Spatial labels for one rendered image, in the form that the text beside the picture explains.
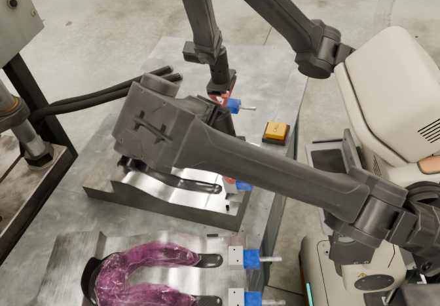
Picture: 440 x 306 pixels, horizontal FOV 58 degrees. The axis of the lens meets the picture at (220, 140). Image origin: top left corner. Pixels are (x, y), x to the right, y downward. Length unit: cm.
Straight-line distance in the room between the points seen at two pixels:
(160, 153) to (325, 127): 211
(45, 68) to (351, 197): 314
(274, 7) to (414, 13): 286
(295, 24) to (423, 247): 47
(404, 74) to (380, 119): 8
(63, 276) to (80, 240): 10
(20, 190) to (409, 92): 123
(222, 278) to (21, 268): 59
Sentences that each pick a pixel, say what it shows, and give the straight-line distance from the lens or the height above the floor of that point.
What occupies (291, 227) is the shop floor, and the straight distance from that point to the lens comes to 209.
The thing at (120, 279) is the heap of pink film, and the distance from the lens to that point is 105.
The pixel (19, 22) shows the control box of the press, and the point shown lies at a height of 115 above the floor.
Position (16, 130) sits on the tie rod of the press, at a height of 96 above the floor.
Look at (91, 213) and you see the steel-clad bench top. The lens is 131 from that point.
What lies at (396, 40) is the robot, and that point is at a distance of 77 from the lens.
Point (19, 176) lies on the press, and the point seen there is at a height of 79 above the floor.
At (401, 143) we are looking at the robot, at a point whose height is 129.
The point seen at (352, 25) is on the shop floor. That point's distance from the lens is 340.
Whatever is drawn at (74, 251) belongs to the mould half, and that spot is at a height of 91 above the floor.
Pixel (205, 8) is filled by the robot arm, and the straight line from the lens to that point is 90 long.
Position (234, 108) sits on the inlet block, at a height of 95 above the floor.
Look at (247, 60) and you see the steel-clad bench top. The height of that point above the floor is 80.
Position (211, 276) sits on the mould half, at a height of 86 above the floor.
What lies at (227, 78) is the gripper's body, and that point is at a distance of 121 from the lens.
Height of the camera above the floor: 181
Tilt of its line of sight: 47 degrees down
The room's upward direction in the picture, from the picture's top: 10 degrees counter-clockwise
